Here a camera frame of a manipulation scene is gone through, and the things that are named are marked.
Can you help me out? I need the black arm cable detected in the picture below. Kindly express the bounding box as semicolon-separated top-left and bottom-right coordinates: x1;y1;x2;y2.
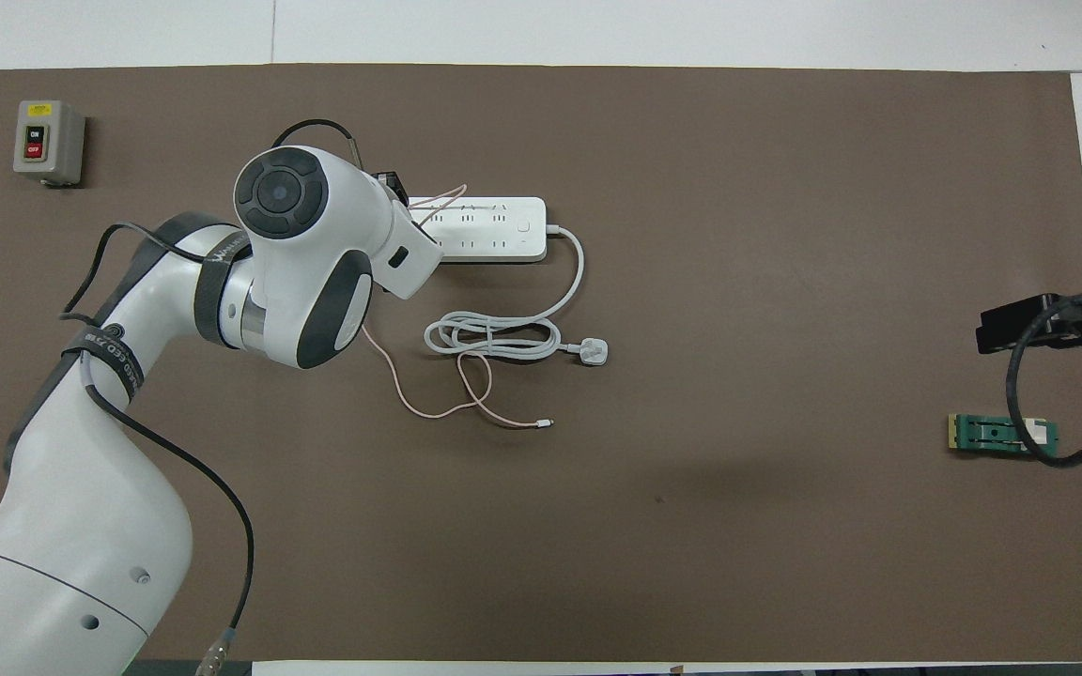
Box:
59;119;363;676
1009;289;1082;469

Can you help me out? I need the pink charging cable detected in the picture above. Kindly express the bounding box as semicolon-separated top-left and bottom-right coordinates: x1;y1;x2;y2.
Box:
360;183;556;431

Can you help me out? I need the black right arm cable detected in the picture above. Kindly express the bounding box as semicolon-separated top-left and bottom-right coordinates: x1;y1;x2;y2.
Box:
1009;289;1082;469

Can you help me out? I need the grey on-off switch box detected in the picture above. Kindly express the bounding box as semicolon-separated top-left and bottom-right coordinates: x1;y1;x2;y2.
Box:
14;100;88;188

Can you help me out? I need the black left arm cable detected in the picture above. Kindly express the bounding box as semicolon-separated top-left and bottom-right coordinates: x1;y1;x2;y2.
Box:
59;119;363;676

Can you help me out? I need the white power cord with plug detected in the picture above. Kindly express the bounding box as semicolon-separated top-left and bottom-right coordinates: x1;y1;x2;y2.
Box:
424;223;610;368

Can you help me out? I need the brown table mat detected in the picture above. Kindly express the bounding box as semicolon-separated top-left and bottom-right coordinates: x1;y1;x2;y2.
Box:
0;64;1082;663

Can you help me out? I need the white power strip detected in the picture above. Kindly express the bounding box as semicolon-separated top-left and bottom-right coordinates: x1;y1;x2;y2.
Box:
407;195;549;264

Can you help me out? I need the green knife switch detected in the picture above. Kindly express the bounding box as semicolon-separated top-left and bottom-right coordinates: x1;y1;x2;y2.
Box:
948;413;1060;461

